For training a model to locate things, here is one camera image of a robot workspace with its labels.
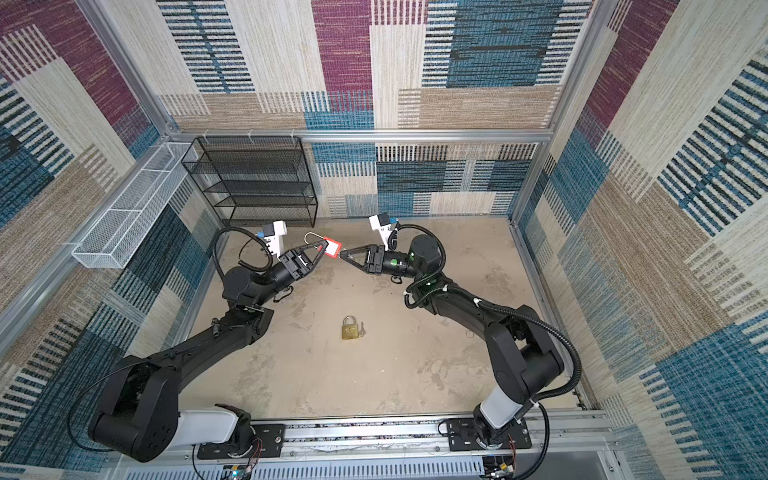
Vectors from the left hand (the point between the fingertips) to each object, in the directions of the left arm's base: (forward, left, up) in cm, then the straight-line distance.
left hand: (328, 243), depth 67 cm
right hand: (-1, -2, -5) cm, 6 cm away
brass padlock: (-4, -2, -35) cm, 35 cm away
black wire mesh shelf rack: (+45, +34, -17) cm, 59 cm away
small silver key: (-5, -5, -36) cm, 36 cm away
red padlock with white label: (0, -1, -2) cm, 2 cm away
